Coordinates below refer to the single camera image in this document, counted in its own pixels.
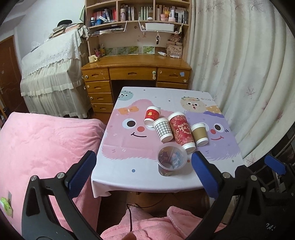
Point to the row of mixed books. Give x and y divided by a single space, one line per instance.
179 15

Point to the white lace covered piano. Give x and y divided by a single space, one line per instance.
53 76

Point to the white floral curtain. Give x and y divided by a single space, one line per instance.
242 69

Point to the white hanging tray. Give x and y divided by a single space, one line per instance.
159 27

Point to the tall red patterned paper cup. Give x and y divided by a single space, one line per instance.
182 131

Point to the small white bottle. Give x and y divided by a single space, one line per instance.
162 53

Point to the pink fleece blanket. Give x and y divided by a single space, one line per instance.
46 147

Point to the pink fleece robe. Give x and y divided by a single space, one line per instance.
161 227

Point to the cartoon printed tablecloth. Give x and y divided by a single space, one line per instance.
136 147

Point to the pink cups on shelf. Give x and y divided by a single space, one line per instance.
163 16

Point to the brown wooden door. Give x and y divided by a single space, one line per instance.
9 69

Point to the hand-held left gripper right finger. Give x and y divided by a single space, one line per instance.
205 175

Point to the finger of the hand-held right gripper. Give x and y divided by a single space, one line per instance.
275 165

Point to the green picture cards row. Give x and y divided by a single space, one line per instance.
125 49

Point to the brown paper cup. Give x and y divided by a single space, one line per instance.
199 135

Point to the clear plastic cup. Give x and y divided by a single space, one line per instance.
171 161

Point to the small red paper cup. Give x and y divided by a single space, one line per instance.
151 114

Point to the wooden lettered box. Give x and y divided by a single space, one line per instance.
174 51

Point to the wooden bookshelf hutch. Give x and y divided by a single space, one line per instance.
136 39

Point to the stack of books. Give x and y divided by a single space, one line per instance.
66 28

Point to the grey checkered paper cup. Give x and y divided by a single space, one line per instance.
162 130

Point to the pen holder with pens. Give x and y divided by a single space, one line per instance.
99 52

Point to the cream ceramic mug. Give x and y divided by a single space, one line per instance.
93 59

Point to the hanging keys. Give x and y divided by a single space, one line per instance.
157 39

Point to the black hat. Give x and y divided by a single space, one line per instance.
64 22

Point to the green patterned packet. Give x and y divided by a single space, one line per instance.
5 206

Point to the row of pale books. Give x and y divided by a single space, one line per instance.
136 12

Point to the wooden desk with drawers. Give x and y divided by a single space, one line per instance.
132 73

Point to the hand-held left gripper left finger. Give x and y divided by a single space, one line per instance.
80 175

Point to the metal tube frame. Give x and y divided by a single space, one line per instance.
282 143

